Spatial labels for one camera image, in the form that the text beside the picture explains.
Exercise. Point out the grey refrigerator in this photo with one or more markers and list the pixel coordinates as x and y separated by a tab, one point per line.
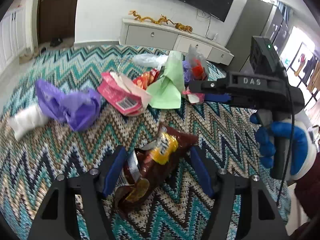
258	18

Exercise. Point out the clear plastic bag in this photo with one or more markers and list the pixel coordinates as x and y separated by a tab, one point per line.
150	60

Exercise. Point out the brown yellow snack bag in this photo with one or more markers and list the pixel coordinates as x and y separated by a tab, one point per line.
146	168

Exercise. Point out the zigzag patterned blanket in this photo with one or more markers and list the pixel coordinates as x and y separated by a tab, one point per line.
177	209

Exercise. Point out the white plastic wrap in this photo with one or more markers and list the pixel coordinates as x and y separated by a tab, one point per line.
27	120

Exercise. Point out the purple plastic bag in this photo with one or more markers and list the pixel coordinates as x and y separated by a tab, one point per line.
78	109

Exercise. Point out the white shoe cabinet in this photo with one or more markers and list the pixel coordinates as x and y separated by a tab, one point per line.
13	41

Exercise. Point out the green paper sheet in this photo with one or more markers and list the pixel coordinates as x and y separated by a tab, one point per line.
166	91

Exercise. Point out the pink snack wrapper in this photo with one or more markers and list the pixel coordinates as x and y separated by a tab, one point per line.
123	94

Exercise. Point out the red snack wrapper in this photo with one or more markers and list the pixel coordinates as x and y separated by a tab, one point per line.
147	78

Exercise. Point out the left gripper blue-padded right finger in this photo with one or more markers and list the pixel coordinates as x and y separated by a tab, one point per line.
259	217

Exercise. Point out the right blue gloved hand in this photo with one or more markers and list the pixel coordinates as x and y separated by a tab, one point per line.
305	158

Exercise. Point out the black tracker box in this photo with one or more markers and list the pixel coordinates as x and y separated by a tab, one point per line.
264	59

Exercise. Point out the white TV cabinet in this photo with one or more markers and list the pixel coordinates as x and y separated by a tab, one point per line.
146	34

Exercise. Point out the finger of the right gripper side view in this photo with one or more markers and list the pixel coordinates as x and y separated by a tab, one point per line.
220	98

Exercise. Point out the golden tiger figurine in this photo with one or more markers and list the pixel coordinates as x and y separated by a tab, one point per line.
182	27

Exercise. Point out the dark brown door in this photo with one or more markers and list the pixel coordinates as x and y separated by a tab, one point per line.
56	19

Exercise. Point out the grey bag with red items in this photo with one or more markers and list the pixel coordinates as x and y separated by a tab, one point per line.
195	66

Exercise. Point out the golden dragon figurine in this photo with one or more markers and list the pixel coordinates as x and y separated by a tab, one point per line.
160	21

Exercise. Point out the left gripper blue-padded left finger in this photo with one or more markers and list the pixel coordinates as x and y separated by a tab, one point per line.
56	217

